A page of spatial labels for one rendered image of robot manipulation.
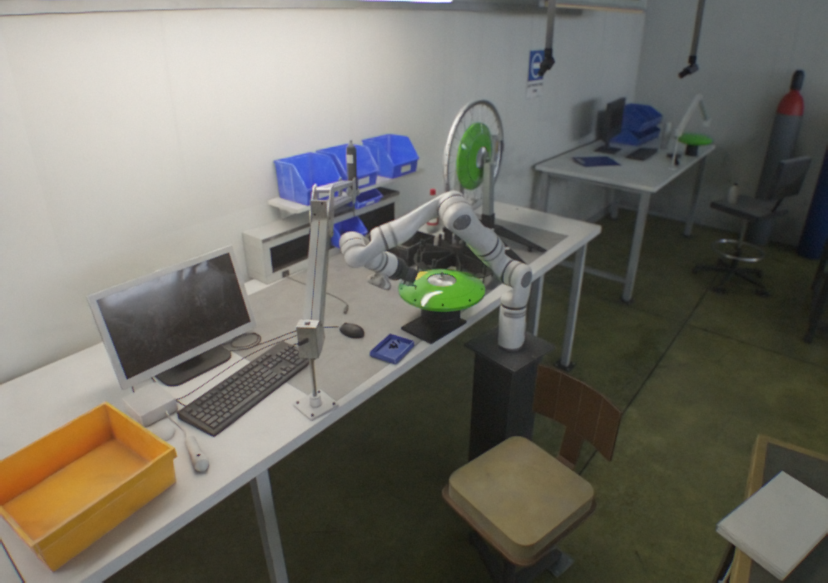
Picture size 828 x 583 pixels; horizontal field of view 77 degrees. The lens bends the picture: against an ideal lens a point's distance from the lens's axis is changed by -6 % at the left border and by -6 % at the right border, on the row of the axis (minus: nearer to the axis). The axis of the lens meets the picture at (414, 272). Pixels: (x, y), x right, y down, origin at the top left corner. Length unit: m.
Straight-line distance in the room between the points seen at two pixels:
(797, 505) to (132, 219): 2.14
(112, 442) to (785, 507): 1.67
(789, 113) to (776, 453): 4.47
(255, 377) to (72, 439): 0.52
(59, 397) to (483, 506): 1.34
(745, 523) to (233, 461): 1.21
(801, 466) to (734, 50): 4.91
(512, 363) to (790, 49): 4.70
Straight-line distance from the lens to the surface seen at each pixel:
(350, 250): 1.55
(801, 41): 6.06
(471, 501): 1.79
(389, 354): 1.86
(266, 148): 2.43
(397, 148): 2.90
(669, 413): 3.34
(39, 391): 2.05
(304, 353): 1.54
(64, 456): 1.69
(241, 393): 1.73
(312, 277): 1.57
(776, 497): 1.50
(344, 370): 1.80
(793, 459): 1.67
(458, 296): 1.88
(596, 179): 4.15
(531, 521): 1.77
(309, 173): 2.58
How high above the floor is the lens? 1.95
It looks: 25 degrees down
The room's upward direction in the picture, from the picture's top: straight up
